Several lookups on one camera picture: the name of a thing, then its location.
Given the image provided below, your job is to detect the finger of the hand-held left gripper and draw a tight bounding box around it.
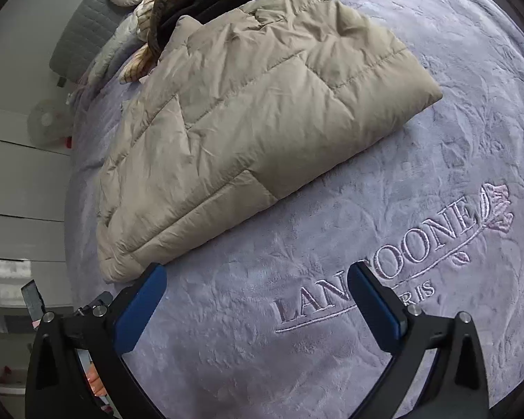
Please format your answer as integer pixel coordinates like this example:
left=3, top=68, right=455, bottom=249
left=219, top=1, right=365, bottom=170
left=21, top=279, right=45, bottom=321

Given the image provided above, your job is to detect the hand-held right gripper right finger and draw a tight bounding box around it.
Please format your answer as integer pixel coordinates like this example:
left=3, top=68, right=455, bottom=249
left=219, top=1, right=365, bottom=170
left=348, top=262, right=490, bottom=419

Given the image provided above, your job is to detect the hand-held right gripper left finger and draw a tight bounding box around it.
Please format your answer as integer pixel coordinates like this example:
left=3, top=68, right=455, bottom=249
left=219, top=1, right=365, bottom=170
left=24, top=264, right=167, bottom=419

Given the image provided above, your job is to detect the beige puffer jacket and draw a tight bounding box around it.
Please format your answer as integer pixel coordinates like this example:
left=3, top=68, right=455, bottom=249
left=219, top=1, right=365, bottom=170
left=96, top=0, right=444, bottom=284

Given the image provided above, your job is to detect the person's left hand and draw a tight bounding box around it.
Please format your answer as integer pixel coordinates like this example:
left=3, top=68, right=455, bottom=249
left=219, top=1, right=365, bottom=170
left=85, top=358, right=110, bottom=404

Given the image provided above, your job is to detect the white wardrobe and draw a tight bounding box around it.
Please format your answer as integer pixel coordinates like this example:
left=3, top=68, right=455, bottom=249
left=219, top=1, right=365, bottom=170
left=0, top=135, right=77, bottom=315

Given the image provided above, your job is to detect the lavender embossed blanket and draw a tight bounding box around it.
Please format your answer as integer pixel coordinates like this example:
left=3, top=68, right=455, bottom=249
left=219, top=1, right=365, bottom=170
left=63, top=0, right=524, bottom=419

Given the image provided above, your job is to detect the white standing fan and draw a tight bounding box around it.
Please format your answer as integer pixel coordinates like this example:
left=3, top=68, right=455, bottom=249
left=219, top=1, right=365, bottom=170
left=28, top=100, right=74, bottom=148

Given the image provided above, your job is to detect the grey quilted bed headboard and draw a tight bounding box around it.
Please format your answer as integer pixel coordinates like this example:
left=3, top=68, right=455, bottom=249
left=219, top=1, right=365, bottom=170
left=49, top=0, right=119, bottom=83

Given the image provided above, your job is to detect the cream striped garment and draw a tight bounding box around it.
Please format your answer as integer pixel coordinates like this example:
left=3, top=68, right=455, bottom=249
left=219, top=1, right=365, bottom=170
left=118, top=0, right=271, bottom=83

